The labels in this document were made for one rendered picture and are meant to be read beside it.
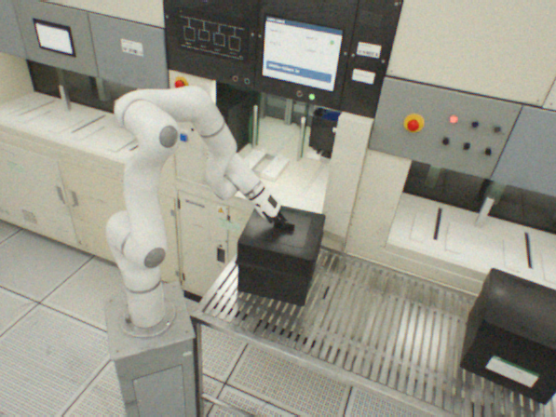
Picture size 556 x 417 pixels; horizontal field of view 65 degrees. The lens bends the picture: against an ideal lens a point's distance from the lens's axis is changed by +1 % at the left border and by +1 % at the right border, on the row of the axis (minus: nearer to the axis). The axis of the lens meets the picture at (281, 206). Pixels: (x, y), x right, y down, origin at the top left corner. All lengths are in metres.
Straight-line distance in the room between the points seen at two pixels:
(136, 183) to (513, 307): 1.24
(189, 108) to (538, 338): 1.24
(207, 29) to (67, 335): 1.77
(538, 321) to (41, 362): 2.23
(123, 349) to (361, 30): 1.33
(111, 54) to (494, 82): 1.51
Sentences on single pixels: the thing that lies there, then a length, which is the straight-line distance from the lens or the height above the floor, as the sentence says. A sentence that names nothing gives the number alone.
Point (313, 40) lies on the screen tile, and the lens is 1.61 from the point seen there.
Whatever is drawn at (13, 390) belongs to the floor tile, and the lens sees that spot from 2.59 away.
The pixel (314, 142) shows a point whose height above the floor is 0.97.
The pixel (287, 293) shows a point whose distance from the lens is 1.67.
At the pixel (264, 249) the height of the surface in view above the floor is 1.01.
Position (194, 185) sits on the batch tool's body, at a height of 0.85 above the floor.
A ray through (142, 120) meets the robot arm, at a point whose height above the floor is 1.54.
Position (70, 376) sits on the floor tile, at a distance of 2.54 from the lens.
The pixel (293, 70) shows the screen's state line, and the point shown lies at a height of 1.51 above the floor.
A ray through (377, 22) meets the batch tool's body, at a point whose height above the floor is 1.72.
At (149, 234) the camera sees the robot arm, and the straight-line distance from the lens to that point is 1.32.
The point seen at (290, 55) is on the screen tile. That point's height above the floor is 1.56.
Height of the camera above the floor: 2.04
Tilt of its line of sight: 36 degrees down
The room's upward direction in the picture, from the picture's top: 6 degrees clockwise
